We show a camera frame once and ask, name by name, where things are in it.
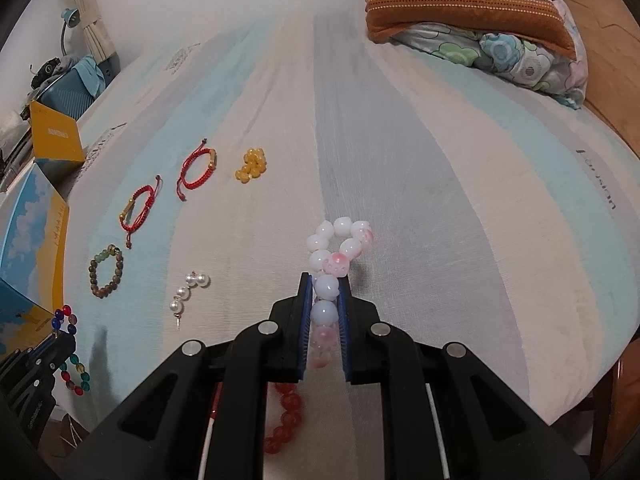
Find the blue desk lamp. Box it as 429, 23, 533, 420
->
60, 8, 80, 56

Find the red cord bracelet right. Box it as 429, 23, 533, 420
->
174, 138, 219, 202

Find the red bead bracelet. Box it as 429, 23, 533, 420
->
263, 381, 305, 456

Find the blue yellow cardboard box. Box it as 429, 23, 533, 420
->
0, 102, 85, 356

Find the striped orange pillow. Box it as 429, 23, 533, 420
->
363, 0, 578, 61

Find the brown wooden bead bracelet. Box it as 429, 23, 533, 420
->
88, 244, 125, 299

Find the teal suitcase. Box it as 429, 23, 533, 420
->
37, 55, 106, 119

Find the red cord bracelet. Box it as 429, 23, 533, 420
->
174, 138, 219, 202
118, 174, 164, 250

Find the white pink bead bracelet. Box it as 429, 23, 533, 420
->
305, 216, 378, 370

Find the multicolour glass bead bracelet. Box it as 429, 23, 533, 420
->
51, 303, 92, 398

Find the striped bed sheet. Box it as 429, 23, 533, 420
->
56, 13, 639, 429

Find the dark clothes pile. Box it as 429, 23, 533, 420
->
30, 55, 76, 89

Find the white pearl bracelet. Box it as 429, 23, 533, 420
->
169, 271, 212, 330

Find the beige curtain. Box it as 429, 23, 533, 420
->
74, 0, 116, 63

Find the red cord bracelet left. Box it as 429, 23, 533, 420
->
118, 174, 164, 250

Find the yellow amber bead bracelet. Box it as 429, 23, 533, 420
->
234, 147, 268, 184

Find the floral quilt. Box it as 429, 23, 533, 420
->
393, 0, 588, 110

